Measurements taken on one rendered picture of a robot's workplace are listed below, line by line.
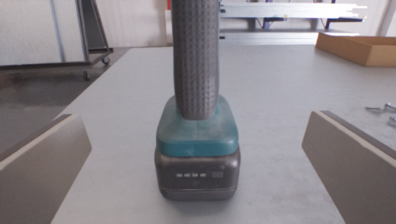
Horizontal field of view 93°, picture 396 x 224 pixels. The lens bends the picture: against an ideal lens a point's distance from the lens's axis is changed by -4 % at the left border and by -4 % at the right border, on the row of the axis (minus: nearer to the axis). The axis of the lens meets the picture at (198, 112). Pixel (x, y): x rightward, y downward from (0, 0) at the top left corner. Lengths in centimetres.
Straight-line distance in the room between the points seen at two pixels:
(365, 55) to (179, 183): 66
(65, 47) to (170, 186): 267
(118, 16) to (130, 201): 484
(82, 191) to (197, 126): 13
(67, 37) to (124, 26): 234
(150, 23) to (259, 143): 463
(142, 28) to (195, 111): 471
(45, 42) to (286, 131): 273
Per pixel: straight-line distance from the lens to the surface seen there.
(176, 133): 15
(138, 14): 485
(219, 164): 16
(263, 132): 28
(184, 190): 18
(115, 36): 504
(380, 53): 75
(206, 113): 16
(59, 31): 282
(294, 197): 21
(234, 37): 373
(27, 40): 295
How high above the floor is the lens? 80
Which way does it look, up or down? 28 degrees down
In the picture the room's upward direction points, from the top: 1 degrees counter-clockwise
